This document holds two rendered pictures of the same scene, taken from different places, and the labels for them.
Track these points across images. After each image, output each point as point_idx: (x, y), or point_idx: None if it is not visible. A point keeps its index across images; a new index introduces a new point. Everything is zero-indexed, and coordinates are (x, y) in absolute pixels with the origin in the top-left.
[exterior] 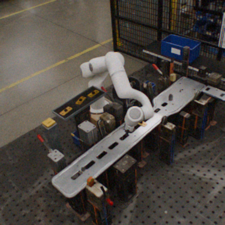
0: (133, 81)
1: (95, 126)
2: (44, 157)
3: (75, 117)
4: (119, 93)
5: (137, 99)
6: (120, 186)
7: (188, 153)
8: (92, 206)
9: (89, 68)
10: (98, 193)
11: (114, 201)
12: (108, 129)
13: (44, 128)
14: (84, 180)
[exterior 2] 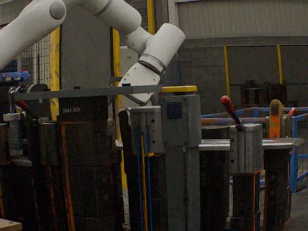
0: (1, 96)
1: (147, 106)
2: None
3: (94, 140)
4: (139, 16)
5: (131, 34)
6: (225, 176)
7: None
8: (287, 166)
9: (57, 12)
10: (286, 114)
11: (228, 228)
12: (115, 145)
13: (194, 102)
14: (265, 138)
